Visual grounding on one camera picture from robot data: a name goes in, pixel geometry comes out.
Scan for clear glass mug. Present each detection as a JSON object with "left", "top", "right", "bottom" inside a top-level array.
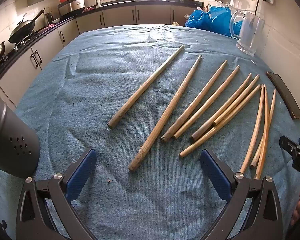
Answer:
[{"left": 229, "top": 9, "right": 265, "bottom": 57}]

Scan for black kitchen countertop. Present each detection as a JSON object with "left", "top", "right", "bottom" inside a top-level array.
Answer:
[{"left": 0, "top": 0, "right": 204, "bottom": 85}]

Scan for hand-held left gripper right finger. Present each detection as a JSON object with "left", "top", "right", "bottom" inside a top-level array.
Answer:
[{"left": 199, "top": 149, "right": 283, "bottom": 240}]

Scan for blue terry table cloth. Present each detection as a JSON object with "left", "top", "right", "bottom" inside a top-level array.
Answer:
[{"left": 0, "top": 24, "right": 300, "bottom": 240}]

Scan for silver appliance with red lid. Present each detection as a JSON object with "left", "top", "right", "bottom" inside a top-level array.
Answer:
[{"left": 57, "top": 0, "right": 86, "bottom": 18}]

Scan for blue plastic bag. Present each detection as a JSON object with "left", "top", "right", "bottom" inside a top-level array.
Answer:
[{"left": 185, "top": 6, "right": 243, "bottom": 37}]

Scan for thin curved wooden chopstick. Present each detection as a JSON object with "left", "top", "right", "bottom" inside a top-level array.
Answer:
[
  {"left": 254, "top": 85, "right": 270, "bottom": 180},
  {"left": 239, "top": 84, "right": 265, "bottom": 174},
  {"left": 249, "top": 89, "right": 277, "bottom": 169}
]

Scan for long thick wooden chopstick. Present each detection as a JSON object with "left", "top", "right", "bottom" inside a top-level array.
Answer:
[
  {"left": 107, "top": 45, "right": 185, "bottom": 130},
  {"left": 128, "top": 54, "right": 202, "bottom": 172}
]

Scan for metal kettle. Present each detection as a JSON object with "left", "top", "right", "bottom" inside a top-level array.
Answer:
[{"left": 43, "top": 11, "right": 54, "bottom": 26}]

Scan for black wok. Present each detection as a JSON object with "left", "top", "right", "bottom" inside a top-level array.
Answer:
[{"left": 8, "top": 8, "right": 46, "bottom": 44}]

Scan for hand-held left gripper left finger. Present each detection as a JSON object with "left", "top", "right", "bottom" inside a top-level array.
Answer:
[{"left": 16, "top": 148, "right": 98, "bottom": 240}]

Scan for black phone in case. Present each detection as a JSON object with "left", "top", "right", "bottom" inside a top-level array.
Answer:
[{"left": 266, "top": 71, "right": 300, "bottom": 120}]

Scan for beige lower kitchen cabinets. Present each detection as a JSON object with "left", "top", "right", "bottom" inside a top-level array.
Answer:
[{"left": 0, "top": 4, "right": 203, "bottom": 110}]

